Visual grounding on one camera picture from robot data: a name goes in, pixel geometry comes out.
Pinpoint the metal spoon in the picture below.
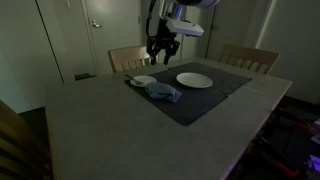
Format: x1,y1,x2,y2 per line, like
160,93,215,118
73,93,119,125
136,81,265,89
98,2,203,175
124,73,144,86

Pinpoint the black floor door stop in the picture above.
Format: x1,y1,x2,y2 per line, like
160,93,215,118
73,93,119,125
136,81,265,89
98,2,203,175
73,72,98,81

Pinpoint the small white plate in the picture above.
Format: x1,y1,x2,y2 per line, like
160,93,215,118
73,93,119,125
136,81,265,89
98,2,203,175
129,74,158,88

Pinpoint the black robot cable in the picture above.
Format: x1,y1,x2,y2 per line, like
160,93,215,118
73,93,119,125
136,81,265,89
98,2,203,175
145,0,158,39

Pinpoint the red handled bar clamp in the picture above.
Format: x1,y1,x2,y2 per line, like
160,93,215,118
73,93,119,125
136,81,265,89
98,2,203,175
259,138,302,178

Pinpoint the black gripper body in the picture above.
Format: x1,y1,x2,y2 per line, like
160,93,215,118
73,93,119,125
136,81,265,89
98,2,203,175
146,18,181,50

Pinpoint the white closet door panel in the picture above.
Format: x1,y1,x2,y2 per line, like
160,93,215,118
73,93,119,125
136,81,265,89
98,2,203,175
181,6,205,61
157,0,187,64

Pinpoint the white door with lever handle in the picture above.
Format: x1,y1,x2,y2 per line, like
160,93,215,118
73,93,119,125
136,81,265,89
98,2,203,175
81,0,143,76

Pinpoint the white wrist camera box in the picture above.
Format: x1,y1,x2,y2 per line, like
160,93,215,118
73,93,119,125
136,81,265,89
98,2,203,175
165,17,205,38

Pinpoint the silver door lever handle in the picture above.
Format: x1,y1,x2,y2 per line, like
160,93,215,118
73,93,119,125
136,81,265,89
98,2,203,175
90,19,103,29

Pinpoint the large white plate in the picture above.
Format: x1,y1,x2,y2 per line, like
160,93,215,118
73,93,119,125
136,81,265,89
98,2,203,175
175,72,214,89

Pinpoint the blue microfibre towel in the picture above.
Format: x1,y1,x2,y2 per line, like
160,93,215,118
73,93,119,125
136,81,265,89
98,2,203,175
144,81,183,104

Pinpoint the dark woven placemat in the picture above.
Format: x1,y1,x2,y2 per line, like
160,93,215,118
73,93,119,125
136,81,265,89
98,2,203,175
168,61,253,95
124,68,230,127

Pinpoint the plain interior door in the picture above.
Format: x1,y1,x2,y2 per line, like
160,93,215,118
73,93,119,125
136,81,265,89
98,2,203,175
205,0,265,62

